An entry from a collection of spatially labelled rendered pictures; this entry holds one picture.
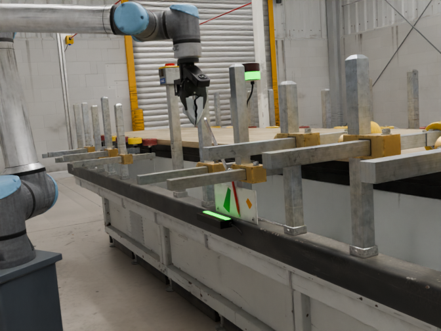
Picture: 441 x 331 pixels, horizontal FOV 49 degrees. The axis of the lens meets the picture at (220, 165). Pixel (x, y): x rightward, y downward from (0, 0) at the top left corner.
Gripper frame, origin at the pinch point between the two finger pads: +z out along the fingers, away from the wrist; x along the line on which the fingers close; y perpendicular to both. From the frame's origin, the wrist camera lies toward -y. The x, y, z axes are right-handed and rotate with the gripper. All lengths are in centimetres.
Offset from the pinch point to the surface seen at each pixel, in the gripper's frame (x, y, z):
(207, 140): -8.1, 8.3, 7.5
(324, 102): -115, 71, -2
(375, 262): -6, -70, 31
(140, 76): -248, 744, -72
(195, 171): -0.6, 4.5, 17.2
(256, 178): -6.9, -24.0, 17.7
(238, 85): -7.1, -16.7, -10.0
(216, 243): -8.9, 9.0, 44.7
